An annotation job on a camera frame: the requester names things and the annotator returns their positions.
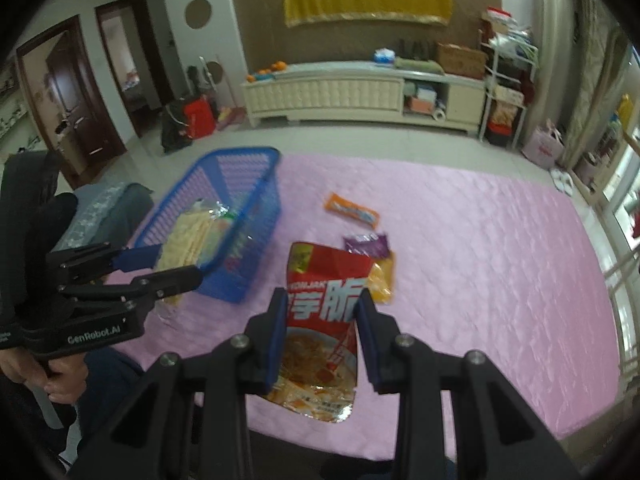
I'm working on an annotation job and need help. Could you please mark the red noodle snack bag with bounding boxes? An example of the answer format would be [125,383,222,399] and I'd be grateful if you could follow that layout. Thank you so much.
[266,242,373,424]

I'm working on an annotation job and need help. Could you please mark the pink quilted table cover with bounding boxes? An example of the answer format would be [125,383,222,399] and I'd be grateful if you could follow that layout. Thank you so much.
[120,155,620,437]

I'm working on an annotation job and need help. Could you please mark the orange snack bar packet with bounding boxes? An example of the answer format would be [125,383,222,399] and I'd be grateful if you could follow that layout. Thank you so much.
[324,193,380,229]

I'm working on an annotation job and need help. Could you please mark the person's left hand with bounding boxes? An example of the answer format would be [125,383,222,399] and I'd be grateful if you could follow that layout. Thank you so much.
[1,348,89,404]

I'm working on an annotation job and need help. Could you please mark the cream TV cabinet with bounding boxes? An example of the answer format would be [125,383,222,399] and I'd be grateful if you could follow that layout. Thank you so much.
[242,61,486,136]

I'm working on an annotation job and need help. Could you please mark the tissue box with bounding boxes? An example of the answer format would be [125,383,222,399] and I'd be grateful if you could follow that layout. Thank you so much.
[373,48,396,66]

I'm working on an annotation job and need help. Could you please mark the clear cracker pack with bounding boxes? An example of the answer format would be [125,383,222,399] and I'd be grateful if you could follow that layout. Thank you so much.
[150,198,241,321]

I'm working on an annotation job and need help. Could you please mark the red bag on floor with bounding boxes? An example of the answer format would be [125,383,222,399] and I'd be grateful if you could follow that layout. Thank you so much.
[183,96,216,140]

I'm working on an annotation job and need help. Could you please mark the pink shopping bag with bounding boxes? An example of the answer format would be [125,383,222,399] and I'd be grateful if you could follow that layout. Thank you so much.
[521,120,564,170]

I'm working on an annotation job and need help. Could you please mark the oranges on cabinet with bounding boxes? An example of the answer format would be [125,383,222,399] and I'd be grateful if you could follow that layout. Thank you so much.
[246,61,288,82]

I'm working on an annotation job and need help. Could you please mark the brown wooden door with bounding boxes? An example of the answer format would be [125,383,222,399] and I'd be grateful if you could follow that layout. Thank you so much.
[16,15,126,188]

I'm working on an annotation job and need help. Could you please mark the blue plastic basket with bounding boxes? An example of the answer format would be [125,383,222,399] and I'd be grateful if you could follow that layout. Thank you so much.
[132,146,281,304]

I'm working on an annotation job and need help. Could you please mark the yellow snack packet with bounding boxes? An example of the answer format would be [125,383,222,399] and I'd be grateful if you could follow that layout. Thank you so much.
[367,252,395,304]

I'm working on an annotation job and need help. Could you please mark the green folded cloth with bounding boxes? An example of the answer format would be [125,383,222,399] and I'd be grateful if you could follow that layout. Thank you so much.
[394,56,445,75]

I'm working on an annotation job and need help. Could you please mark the white metal shelf rack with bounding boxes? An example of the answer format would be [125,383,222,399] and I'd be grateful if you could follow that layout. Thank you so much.
[478,6,539,150]

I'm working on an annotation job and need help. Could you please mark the white slippers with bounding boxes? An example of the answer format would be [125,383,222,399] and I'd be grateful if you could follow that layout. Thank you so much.
[549,168,574,197]

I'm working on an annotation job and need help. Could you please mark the cardboard box on cabinet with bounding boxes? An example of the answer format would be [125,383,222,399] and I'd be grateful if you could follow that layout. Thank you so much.
[435,44,487,79]

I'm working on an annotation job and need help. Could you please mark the black bag on floor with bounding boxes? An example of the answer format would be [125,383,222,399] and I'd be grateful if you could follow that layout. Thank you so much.
[160,100,192,155]

